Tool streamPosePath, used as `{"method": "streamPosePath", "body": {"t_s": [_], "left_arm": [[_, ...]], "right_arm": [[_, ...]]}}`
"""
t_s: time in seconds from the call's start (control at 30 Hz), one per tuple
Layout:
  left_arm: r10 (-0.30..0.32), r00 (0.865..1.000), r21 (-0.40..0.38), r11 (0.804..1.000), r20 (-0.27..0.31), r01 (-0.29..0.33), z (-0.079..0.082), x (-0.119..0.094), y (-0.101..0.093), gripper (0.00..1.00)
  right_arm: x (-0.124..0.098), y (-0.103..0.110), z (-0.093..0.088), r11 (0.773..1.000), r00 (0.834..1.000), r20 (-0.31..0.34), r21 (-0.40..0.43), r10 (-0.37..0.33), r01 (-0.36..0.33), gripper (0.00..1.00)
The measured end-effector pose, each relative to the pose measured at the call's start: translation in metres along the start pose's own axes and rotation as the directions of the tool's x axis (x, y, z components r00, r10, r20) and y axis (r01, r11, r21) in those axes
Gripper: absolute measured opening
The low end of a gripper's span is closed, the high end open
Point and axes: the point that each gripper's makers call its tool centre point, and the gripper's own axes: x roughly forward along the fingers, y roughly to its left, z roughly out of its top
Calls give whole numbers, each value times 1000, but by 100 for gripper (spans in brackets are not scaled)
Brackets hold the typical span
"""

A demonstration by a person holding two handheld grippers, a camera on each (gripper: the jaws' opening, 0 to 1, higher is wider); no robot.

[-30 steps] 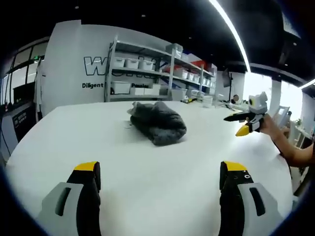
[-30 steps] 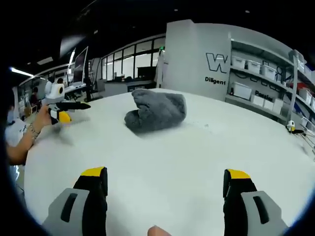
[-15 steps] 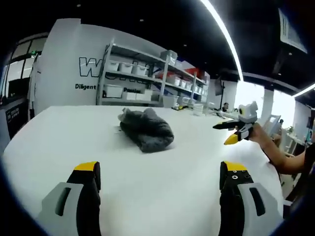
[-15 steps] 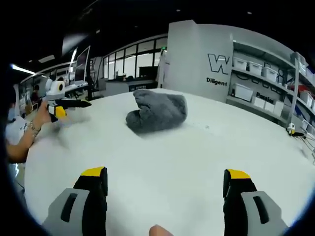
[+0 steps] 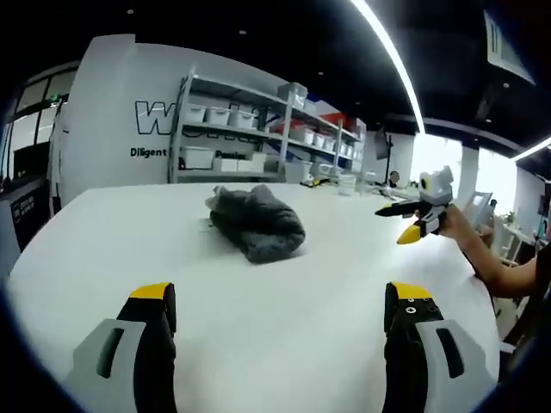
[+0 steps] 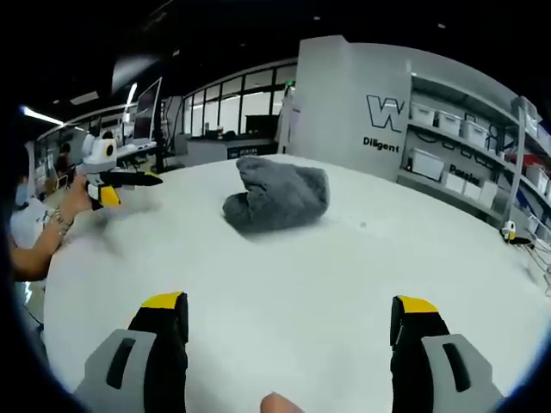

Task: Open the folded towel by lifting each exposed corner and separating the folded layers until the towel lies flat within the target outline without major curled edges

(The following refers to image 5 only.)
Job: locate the grey towel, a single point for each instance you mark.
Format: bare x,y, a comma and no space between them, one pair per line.
258,223

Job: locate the clear plastic container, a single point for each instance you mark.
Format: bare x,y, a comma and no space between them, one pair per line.
348,185

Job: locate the black monitor on stand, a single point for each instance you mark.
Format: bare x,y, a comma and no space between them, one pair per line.
382,144

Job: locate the yellow and black tool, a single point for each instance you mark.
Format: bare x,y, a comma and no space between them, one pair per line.
312,183

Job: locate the short ceiling light strip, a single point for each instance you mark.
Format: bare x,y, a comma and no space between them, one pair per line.
534,149

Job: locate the person's dark clothing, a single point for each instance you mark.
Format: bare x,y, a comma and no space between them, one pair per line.
534,310

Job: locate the grey metal shelving unit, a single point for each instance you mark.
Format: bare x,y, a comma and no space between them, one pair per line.
284,129

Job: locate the long ceiling light strip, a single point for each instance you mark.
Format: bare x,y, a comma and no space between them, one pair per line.
394,47

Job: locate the ceiling air vent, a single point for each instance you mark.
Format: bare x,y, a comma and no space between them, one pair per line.
505,47

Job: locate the clear lidded storage box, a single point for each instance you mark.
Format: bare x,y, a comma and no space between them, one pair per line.
293,91

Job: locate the dark cabinet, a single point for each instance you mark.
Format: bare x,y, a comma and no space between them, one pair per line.
26,211

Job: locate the rows of white storage bins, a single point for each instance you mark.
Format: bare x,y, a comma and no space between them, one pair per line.
224,115

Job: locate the white frame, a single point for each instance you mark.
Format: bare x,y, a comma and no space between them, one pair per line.
475,208

